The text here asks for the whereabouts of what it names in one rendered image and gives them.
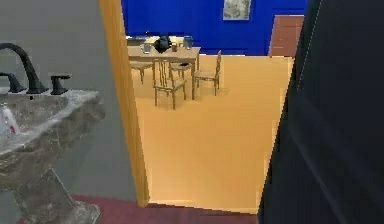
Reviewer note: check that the grey mug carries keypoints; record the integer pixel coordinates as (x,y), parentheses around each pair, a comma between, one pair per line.
(146,47)

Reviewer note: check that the wooden slatted dining chair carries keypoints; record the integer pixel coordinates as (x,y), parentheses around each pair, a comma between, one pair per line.
(181,68)
(141,66)
(209,74)
(168,85)

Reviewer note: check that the wooden dining table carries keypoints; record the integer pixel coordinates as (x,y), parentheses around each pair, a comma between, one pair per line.
(166,53)

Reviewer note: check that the small brown cup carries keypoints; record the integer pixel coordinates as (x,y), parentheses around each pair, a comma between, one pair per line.
(174,47)

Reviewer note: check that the blue grey kettle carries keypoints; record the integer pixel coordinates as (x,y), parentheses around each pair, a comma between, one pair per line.
(188,42)

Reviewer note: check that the brown room door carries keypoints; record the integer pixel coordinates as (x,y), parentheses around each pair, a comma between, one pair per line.
(286,36)

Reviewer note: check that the black open room door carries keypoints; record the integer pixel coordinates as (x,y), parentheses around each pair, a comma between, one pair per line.
(333,126)

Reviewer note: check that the black curved faucet spout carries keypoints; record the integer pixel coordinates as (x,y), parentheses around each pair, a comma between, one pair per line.
(29,71)

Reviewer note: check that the white bottle with red label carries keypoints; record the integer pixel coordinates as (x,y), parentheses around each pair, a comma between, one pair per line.
(9,120)

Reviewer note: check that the framed picture on wall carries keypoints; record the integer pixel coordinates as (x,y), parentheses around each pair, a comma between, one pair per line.
(236,9)

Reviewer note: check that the grey stone pedestal sink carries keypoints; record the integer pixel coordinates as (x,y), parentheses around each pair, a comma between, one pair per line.
(46,133)

